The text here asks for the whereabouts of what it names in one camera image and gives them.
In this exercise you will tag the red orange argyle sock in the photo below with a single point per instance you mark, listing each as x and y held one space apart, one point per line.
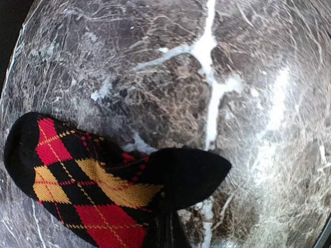
104 195

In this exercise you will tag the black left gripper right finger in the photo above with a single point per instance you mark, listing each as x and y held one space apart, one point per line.
177 236

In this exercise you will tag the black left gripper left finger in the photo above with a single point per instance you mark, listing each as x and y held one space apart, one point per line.
157 233

